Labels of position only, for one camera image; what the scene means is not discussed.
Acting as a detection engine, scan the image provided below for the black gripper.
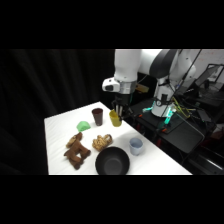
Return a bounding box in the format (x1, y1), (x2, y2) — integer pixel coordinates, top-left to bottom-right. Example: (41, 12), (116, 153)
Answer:
(112, 92), (133, 120)

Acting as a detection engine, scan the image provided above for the yellow cup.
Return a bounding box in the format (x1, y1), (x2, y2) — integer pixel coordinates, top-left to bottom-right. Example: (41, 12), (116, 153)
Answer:
(108, 109), (123, 128)

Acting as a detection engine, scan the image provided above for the maroon cup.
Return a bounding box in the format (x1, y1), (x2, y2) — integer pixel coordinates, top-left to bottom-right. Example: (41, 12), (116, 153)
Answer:
(91, 107), (105, 127)

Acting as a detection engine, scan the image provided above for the light blue cup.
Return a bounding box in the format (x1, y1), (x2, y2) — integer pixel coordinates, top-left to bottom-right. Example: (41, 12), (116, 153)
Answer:
(129, 137), (144, 157)

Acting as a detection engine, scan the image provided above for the black bowl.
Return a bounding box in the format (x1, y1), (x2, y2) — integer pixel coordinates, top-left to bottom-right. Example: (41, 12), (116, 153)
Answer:
(95, 146), (131, 176)

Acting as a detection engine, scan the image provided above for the green plastic object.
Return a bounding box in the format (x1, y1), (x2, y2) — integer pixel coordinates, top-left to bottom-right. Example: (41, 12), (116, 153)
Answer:
(76, 120), (92, 133)

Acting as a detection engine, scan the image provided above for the green base light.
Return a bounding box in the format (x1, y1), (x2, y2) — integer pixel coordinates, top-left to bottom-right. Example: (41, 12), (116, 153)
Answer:
(143, 105), (176, 127)

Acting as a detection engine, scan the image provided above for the brown plush toy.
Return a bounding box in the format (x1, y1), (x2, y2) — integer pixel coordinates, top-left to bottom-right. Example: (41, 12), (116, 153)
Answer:
(63, 131), (92, 170)

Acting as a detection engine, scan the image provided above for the black robot stand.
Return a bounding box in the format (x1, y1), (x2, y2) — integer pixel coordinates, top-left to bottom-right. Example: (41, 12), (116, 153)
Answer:
(123, 98), (206, 155)

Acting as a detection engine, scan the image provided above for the black curtain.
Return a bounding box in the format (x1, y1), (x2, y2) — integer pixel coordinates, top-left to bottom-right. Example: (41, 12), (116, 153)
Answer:
(0, 49), (158, 176)

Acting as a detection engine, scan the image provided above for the dark laptop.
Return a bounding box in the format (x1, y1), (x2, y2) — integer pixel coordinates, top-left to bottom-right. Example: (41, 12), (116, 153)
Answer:
(194, 63), (224, 92)

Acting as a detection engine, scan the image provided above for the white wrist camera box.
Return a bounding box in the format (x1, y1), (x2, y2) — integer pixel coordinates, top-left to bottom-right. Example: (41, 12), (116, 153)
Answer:
(101, 77), (121, 93)

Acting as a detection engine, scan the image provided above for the tan wrist cable connector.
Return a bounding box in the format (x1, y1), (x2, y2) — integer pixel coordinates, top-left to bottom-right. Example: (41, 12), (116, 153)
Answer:
(135, 83), (150, 94)

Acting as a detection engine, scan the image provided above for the yellow green cable bundle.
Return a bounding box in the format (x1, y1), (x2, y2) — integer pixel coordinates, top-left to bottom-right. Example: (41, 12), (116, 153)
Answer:
(172, 97), (193, 119)

